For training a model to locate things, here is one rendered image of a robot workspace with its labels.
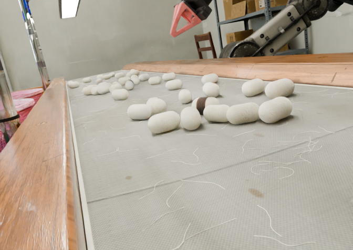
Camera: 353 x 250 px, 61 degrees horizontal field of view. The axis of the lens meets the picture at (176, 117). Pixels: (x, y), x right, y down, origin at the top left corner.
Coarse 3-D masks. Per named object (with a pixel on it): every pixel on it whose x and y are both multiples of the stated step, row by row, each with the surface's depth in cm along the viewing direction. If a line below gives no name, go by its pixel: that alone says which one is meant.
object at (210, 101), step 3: (195, 99) 34; (207, 99) 33; (210, 99) 32; (213, 99) 32; (216, 99) 33; (192, 102) 34; (195, 102) 33; (207, 102) 32; (210, 102) 32; (213, 102) 32; (216, 102) 32; (219, 102) 33; (192, 105) 34; (195, 105) 33; (207, 105) 32
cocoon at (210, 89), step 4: (204, 84) 44; (208, 84) 42; (212, 84) 42; (204, 88) 43; (208, 88) 42; (212, 88) 41; (216, 88) 41; (204, 92) 43; (208, 92) 42; (212, 92) 41; (216, 92) 42; (212, 96) 42; (216, 96) 42
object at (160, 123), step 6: (156, 114) 29; (162, 114) 29; (168, 114) 29; (174, 114) 29; (150, 120) 29; (156, 120) 29; (162, 120) 29; (168, 120) 29; (174, 120) 29; (180, 120) 30; (150, 126) 29; (156, 126) 29; (162, 126) 29; (168, 126) 29; (174, 126) 29; (156, 132) 29
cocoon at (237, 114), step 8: (240, 104) 28; (248, 104) 27; (256, 104) 27; (232, 112) 27; (240, 112) 27; (248, 112) 27; (256, 112) 27; (232, 120) 27; (240, 120) 27; (248, 120) 27
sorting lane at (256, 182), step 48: (96, 96) 69; (144, 96) 55; (192, 96) 47; (240, 96) 40; (288, 96) 35; (336, 96) 31; (96, 144) 30; (144, 144) 27; (192, 144) 25; (240, 144) 23; (288, 144) 21; (336, 144) 20; (96, 192) 19; (144, 192) 18; (192, 192) 17; (240, 192) 16; (288, 192) 15; (336, 192) 14; (96, 240) 14; (144, 240) 13; (192, 240) 13; (240, 240) 12; (288, 240) 12; (336, 240) 11
